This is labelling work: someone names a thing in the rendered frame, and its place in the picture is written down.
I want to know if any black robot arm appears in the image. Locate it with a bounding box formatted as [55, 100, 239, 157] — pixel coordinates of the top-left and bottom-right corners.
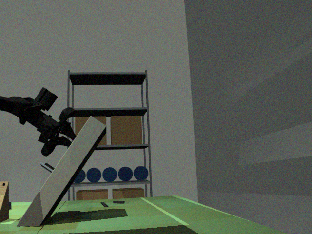
[0, 87, 57, 144]

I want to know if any grey flat panel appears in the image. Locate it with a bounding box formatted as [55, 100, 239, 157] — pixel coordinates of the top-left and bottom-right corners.
[16, 116, 107, 227]

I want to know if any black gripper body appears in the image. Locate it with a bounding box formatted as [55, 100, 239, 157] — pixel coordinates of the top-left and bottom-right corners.
[36, 107, 75, 157]

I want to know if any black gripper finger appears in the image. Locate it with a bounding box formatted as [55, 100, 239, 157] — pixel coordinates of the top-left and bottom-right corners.
[60, 122, 76, 140]
[53, 136, 72, 147]

